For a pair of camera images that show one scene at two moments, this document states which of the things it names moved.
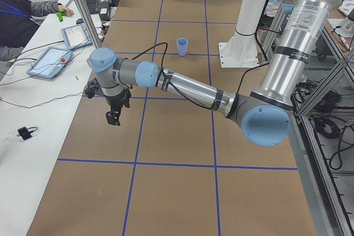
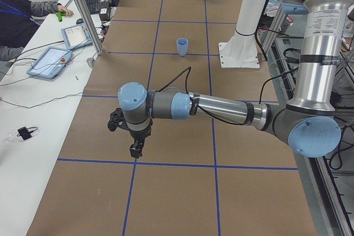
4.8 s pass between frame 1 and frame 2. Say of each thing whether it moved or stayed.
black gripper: moved
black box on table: stayed
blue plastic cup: stayed
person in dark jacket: stayed
